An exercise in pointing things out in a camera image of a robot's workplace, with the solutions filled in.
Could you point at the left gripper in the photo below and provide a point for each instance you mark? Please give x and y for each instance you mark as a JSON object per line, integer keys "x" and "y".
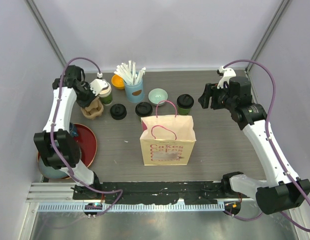
{"x": 84, "y": 104}

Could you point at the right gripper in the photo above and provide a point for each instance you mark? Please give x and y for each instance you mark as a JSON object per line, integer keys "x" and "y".
{"x": 211, "y": 88}

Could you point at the black cup lid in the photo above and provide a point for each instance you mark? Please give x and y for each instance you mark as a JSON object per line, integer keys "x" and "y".
{"x": 185, "y": 101}
{"x": 143, "y": 109}

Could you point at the pink paper gift bag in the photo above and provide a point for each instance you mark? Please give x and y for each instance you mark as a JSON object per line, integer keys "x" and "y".
{"x": 167, "y": 140}

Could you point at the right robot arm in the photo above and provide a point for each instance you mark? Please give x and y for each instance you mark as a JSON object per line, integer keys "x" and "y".
{"x": 281, "y": 190}

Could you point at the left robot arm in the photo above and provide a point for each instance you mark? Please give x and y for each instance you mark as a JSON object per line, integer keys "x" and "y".
{"x": 56, "y": 146}

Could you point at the cardboard cup carrier tray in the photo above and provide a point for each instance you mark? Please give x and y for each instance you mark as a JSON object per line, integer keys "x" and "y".
{"x": 95, "y": 109}

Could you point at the stack of paper cups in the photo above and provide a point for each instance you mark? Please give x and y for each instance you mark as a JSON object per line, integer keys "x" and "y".
{"x": 105, "y": 96}

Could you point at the orange bowl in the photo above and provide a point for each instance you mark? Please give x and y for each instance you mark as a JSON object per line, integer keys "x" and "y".
{"x": 117, "y": 82}

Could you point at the small dark blue cup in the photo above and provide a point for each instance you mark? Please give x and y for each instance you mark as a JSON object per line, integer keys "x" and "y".
{"x": 73, "y": 130}

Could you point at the stack of black lids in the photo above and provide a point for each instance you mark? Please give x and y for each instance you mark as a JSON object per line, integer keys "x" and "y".
{"x": 118, "y": 111}

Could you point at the red round tray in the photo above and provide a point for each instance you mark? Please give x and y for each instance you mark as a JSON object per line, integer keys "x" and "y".
{"x": 87, "y": 142}

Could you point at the light green ceramic bowl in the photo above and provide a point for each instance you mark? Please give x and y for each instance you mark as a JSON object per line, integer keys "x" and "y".
{"x": 158, "y": 96}

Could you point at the blue straw holder cup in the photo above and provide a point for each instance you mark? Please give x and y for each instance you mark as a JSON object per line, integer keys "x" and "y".
{"x": 135, "y": 93}

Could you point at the grey blue plate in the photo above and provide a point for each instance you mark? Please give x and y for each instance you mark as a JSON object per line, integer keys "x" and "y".
{"x": 49, "y": 172}

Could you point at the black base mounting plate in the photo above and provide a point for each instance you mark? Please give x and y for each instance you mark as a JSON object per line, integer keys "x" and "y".
{"x": 157, "y": 193}

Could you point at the aluminium frame rail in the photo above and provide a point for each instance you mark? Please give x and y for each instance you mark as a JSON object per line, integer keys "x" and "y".
{"x": 61, "y": 191}

